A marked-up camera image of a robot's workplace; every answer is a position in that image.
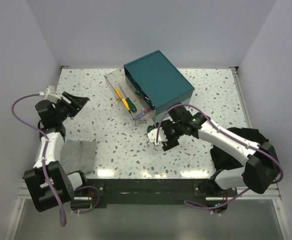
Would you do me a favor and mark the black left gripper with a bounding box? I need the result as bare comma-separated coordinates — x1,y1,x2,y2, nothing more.
54,91,89,123

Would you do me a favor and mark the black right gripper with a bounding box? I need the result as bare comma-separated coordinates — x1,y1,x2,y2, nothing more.
153,119,184,151

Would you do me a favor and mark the blue handled screwdriver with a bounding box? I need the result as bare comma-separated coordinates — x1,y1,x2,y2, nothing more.
134,110,148,121

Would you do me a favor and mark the clear plastic drawer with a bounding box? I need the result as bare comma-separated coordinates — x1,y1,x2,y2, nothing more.
104,67,156,126

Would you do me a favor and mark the yellow black screwdriver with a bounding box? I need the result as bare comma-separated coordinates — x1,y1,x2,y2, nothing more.
122,98,130,111

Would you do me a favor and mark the long green handled screwdriver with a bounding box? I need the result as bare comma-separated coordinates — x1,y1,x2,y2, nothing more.
119,87,137,113

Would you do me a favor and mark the dark green screwdriver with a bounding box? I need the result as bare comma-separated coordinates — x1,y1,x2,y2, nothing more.
135,89,152,105

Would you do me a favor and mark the teal drawer box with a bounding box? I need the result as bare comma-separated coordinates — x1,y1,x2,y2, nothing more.
124,50,195,118

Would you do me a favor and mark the stubby green screwdriver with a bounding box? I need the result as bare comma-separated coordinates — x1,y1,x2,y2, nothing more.
147,125,155,133

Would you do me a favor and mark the yellow handled screwdriver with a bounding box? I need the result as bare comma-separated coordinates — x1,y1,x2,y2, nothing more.
115,88,122,101

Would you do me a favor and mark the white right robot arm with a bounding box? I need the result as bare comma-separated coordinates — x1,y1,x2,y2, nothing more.
154,103,283,197

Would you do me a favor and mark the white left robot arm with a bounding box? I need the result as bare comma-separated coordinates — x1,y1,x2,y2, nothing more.
23,92,89,212

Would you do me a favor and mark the grey cloth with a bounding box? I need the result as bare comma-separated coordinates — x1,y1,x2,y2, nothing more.
60,139,97,175

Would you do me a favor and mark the black cloth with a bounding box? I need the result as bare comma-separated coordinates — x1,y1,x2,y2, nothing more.
207,127,269,170

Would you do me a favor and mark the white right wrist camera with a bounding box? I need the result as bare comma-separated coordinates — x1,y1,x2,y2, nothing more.
147,127,168,146

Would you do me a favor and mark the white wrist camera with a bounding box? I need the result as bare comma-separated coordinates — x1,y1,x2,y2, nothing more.
147,127,168,146
45,85,60,103

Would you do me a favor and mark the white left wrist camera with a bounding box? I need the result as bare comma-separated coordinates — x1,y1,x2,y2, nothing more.
45,85,60,103

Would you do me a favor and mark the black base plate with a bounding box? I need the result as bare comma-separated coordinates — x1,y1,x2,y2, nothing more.
70,178,237,210

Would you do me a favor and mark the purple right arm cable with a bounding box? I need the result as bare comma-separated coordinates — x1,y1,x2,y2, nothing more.
155,103,285,216

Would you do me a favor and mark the aluminium frame rail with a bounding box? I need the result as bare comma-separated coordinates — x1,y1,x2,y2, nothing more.
18,180,32,200

